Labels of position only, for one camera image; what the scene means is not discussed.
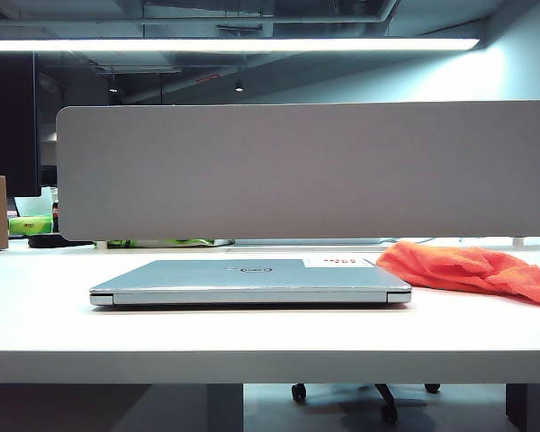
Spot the black monitor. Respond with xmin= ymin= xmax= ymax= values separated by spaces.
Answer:
xmin=0 ymin=50 xmax=41 ymax=198

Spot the grey fabric desk divider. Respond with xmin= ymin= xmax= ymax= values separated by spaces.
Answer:
xmin=55 ymin=99 xmax=540 ymax=242

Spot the long white ceiling light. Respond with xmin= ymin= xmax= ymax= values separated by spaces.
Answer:
xmin=0 ymin=37 xmax=481 ymax=52

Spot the green plastic packet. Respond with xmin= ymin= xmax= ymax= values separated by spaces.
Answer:
xmin=106 ymin=238 xmax=229 ymax=249

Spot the white sticker with red print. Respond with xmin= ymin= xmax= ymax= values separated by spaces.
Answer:
xmin=301 ymin=256 xmax=380 ymax=268

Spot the orange cloth rag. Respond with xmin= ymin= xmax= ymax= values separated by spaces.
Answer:
xmin=375 ymin=239 xmax=540 ymax=310

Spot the silver closed laptop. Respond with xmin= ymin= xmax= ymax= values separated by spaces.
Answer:
xmin=88 ymin=258 xmax=413 ymax=308

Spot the dark table leg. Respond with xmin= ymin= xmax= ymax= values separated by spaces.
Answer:
xmin=505 ymin=382 xmax=540 ymax=432

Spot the black office chair base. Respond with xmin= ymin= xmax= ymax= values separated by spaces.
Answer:
xmin=290 ymin=382 xmax=442 ymax=425

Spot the grey table leg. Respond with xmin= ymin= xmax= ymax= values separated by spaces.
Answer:
xmin=206 ymin=382 xmax=245 ymax=432

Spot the green tissue box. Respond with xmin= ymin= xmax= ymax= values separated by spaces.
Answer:
xmin=7 ymin=215 xmax=55 ymax=236

